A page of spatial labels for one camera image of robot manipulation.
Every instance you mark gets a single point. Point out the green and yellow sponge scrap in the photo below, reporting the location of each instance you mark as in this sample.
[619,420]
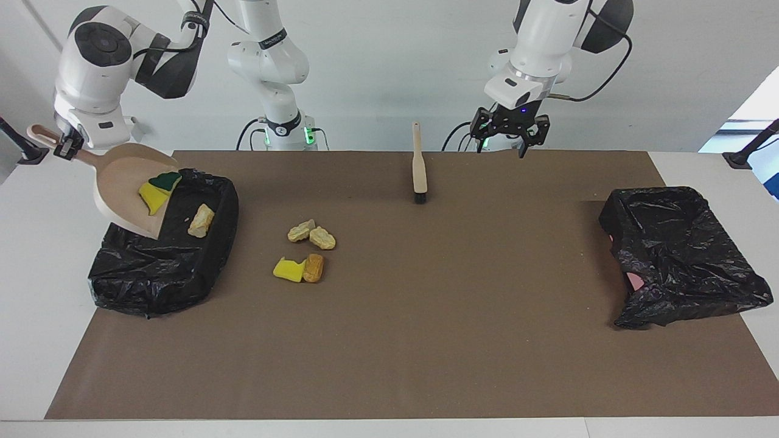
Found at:
[165,180]

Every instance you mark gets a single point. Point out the yellow sponge wedge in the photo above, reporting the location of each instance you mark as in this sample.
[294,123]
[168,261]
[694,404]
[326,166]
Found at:
[152,198]

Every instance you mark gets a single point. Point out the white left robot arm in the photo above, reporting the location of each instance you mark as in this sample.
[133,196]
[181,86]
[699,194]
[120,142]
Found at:
[541,36]

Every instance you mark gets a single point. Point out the brown sponge scrap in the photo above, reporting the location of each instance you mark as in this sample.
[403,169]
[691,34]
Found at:
[313,268]

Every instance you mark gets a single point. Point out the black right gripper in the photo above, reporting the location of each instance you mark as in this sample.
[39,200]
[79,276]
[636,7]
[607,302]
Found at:
[70,140]

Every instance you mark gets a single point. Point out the pink bin with black bag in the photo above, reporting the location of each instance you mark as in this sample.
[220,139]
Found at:
[675,255]

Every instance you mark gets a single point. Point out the beige plastic dustpan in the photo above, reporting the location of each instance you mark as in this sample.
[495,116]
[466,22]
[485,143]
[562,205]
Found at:
[122,182]

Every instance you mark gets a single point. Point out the orange striped beige sponge scrap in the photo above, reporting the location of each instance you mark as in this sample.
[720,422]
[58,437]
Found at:
[201,221]

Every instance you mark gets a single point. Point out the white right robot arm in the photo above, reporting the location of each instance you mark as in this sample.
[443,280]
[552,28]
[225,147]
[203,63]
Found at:
[91,79]

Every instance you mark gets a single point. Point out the beige crumbly sponge scrap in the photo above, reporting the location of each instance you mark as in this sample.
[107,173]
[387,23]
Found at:
[322,238]

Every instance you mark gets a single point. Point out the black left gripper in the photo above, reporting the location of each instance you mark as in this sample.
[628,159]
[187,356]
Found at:
[514,121]

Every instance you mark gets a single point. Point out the black clamp post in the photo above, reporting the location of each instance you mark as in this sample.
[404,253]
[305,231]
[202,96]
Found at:
[24,155]
[739,159]

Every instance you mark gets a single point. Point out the rectangular bin with black bag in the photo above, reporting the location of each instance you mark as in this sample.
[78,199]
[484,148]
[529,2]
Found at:
[158,267]

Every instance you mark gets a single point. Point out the white wall socket strip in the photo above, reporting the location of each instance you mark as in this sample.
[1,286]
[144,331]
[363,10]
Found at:
[137,129]

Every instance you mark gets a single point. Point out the pale grey-beige sponge scrap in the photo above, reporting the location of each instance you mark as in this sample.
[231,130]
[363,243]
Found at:
[300,232]

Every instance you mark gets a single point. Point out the brown table mat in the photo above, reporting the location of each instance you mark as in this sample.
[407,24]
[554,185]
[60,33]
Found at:
[389,389]

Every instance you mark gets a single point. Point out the beige hand brush black bristles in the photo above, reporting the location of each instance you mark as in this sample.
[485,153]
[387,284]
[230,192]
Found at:
[419,170]

